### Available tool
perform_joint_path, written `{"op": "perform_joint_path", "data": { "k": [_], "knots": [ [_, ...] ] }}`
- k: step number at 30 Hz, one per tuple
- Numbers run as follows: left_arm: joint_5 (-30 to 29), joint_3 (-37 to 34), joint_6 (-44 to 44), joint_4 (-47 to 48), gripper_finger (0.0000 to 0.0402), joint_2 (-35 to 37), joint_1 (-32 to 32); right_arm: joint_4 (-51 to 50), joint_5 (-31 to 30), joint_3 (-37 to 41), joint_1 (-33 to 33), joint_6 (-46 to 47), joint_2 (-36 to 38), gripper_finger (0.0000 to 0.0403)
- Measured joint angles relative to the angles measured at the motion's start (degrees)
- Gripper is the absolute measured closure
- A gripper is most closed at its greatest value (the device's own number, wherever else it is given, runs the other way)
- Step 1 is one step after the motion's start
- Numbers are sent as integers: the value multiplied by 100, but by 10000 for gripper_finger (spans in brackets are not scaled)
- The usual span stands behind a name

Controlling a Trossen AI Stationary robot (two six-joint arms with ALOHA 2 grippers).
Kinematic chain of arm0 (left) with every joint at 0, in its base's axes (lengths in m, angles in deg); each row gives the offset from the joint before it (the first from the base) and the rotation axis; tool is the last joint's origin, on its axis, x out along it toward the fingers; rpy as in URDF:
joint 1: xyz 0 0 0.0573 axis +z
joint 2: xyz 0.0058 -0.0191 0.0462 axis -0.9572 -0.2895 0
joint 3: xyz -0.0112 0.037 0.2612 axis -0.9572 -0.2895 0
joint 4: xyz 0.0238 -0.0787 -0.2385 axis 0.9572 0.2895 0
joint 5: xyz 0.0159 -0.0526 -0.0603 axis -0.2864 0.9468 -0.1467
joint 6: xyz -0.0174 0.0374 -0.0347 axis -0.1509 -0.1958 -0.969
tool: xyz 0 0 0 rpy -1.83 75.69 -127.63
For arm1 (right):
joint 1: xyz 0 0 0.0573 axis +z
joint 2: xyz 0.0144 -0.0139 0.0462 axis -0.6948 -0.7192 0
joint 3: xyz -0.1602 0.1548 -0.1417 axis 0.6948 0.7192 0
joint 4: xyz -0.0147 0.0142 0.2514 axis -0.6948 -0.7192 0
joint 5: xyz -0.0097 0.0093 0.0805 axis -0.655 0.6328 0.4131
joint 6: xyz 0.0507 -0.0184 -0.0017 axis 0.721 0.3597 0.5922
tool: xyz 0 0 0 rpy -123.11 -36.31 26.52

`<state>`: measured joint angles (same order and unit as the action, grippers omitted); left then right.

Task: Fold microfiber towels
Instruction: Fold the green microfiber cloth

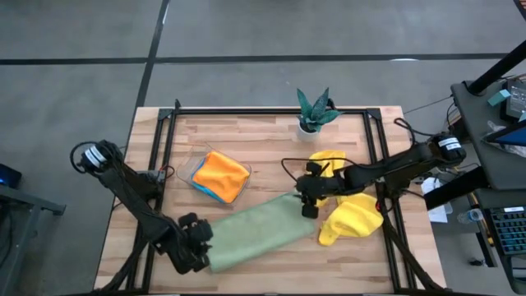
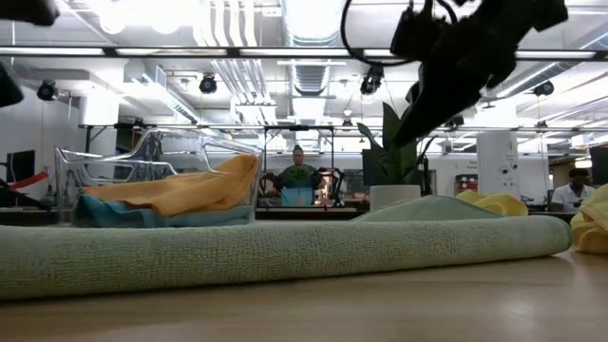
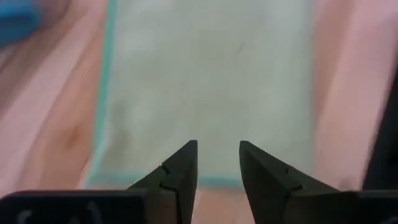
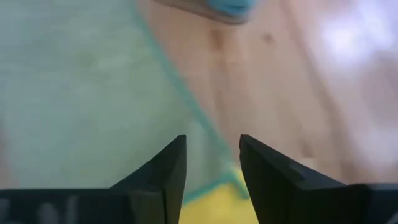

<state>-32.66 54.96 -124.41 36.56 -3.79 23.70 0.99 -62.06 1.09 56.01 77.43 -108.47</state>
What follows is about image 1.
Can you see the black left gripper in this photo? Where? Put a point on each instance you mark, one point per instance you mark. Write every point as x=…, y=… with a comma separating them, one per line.
x=195, y=242

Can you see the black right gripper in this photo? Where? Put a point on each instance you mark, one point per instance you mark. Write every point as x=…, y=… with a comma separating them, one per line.
x=328, y=183

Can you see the blue microfiber towel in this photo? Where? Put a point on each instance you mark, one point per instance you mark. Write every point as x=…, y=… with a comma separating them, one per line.
x=205, y=191

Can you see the green microfiber towel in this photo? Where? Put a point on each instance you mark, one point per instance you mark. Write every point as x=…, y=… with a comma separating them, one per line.
x=259, y=232

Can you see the orange microfiber towel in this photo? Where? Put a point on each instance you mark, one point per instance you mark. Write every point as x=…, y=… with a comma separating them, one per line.
x=222, y=174

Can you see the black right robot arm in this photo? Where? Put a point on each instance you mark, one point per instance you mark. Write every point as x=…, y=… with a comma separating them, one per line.
x=402, y=162

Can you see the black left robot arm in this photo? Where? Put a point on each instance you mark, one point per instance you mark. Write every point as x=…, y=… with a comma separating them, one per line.
x=135, y=205

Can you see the yellow microfiber towel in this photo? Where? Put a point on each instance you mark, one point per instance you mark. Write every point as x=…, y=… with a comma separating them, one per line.
x=353, y=220
x=333, y=158

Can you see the white plant pot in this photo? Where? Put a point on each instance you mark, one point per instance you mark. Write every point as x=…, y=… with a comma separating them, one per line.
x=306, y=135

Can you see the clear plastic tray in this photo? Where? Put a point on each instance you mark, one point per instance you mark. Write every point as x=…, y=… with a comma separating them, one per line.
x=183, y=174

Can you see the green succulent plant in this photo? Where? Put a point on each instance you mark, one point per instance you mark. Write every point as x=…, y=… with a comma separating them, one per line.
x=314, y=111

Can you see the white paper sheet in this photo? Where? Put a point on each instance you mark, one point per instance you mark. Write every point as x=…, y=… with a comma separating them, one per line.
x=435, y=205

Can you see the grey metal stand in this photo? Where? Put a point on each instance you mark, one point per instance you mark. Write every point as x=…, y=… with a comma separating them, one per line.
x=37, y=202

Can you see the clear water bottle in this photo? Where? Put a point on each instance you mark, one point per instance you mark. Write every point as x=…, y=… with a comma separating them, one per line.
x=472, y=215

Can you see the black equipment cart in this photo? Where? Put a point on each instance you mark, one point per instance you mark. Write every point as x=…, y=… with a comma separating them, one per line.
x=493, y=164

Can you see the black device with blue light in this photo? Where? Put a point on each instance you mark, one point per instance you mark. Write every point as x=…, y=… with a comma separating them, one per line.
x=8, y=177

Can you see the keyboard with blue keys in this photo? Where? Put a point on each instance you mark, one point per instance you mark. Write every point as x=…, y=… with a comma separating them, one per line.
x=509, y=230

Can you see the tablet with blue screen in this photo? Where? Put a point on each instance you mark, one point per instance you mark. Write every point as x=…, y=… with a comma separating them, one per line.
x=511, y=137

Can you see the teal box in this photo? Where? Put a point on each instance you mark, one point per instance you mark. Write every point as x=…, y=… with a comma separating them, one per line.
x=499, y=98

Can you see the black electronics box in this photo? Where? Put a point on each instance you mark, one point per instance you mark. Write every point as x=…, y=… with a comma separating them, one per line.
x=517, y=100

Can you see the black aluminium table frame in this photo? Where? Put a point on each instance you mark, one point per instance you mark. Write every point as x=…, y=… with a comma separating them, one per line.
x=267, y=111

